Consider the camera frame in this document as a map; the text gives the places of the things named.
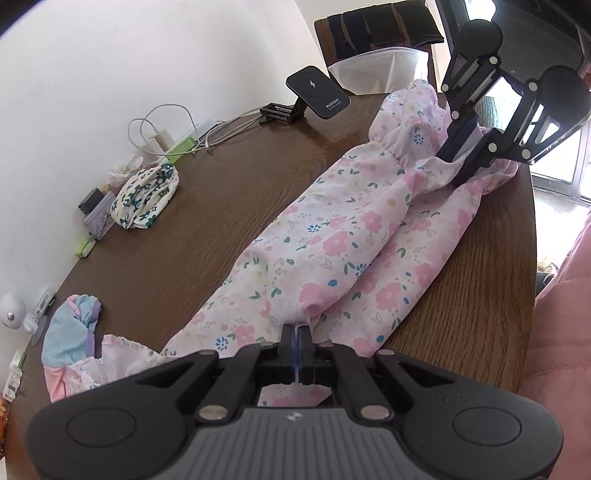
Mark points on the person's pink jacket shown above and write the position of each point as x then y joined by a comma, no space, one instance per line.
563,350

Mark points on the white power strip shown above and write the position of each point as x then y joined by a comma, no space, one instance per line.
203,129

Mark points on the white charger plug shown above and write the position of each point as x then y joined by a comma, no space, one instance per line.
164,140
150,148

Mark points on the cream teal floral folded cloth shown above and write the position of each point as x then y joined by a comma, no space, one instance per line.
145,196

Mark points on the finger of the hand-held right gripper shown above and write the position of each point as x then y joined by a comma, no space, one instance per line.
480,154
461,136

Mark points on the white plastic bag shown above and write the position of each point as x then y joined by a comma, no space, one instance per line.
378,67

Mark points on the small green packet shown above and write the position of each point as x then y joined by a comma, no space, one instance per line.
17,360

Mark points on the small white device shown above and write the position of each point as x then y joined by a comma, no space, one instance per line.
44,302

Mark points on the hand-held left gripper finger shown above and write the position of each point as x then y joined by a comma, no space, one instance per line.
291,353
302,353

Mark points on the clear plastic food container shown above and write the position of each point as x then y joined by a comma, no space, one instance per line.
2,415

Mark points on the white plastic buckle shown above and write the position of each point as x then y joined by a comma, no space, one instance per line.
11,383

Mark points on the white robot figurine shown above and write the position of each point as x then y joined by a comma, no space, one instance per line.
11,316

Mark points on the pastel pink blue pants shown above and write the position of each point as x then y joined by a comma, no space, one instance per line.
64,332

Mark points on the green box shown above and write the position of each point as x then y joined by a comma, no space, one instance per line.
180,147

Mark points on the grey tin box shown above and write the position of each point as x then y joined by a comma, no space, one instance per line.
99,219

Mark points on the black adapter block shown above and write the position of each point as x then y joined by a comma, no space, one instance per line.
90,201

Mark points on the crumpled white tissue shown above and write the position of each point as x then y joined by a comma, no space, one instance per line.
122,170

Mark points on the dark folded cloth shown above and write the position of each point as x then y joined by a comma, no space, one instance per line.
388,23

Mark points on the pink floral romper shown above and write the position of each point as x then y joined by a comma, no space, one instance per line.
351,240

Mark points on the wooden chair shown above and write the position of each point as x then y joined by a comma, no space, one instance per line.
330,50

